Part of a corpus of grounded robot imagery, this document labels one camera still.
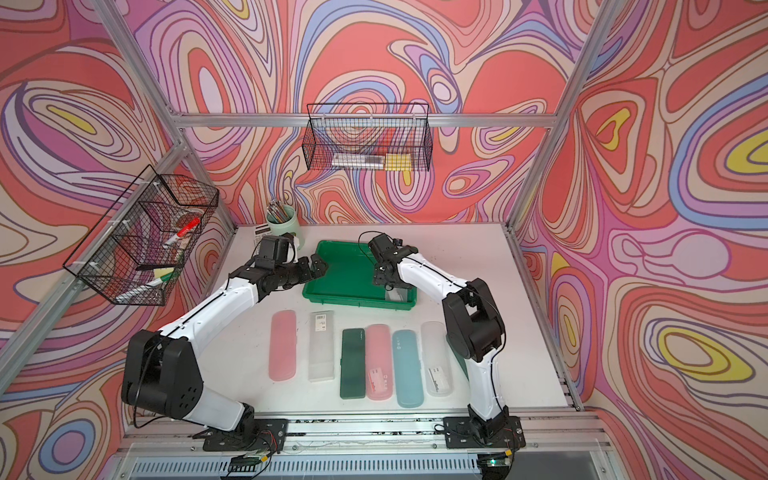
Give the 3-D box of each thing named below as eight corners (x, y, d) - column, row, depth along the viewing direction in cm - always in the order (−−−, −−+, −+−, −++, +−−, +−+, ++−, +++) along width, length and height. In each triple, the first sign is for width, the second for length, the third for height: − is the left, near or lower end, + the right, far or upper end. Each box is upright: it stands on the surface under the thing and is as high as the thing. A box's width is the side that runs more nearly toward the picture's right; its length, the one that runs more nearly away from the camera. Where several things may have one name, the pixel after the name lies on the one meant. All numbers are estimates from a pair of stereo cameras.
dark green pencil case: (336, 398, 80) (335, 396, 79) (343, 331, 93) (342, 328, 91) (364, 398, 80) (363, 396, 79) (367, 331, 93) (366, 328, 91)
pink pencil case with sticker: (366, 401, 80) (365, 399, 79) (365, 328, 94) (365, 324, 93) (394, 399, 81) (394, 397, 79) (389, 326, 95) (389, 323, 93)
